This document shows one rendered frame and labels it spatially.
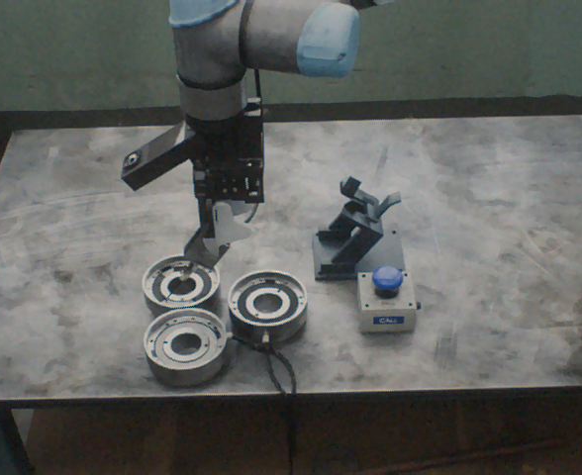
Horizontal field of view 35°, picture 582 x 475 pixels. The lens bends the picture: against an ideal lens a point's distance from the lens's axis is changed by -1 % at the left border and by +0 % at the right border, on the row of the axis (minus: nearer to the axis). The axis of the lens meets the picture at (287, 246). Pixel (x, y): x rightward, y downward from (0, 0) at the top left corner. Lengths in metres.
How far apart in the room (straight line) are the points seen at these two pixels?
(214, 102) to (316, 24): 0.15
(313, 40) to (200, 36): 0.12
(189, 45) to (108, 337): 0.45
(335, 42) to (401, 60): 1.96
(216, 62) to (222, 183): 0.17
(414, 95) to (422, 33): 0.22
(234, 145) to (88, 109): 1.97
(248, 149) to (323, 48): 0.18
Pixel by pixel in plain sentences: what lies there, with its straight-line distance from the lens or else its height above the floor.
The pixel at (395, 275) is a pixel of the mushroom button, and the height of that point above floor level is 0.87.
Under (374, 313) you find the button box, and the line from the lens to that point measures 1.20.
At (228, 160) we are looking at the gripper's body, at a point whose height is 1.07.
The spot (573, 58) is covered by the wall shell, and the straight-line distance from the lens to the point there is 3.00.
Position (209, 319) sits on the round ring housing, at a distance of 1.21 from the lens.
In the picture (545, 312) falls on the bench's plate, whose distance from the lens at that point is 1.29.
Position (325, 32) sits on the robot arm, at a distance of 0.93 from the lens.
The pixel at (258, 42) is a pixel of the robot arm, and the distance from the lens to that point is 0.95.
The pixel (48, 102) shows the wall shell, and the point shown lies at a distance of 3.02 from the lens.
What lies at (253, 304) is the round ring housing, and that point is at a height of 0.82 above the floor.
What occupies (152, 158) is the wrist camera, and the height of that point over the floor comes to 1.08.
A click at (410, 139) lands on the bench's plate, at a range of 1.58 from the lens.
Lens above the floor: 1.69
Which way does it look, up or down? 41 degrees down
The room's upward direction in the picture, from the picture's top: 2 degrees counter-clockwise
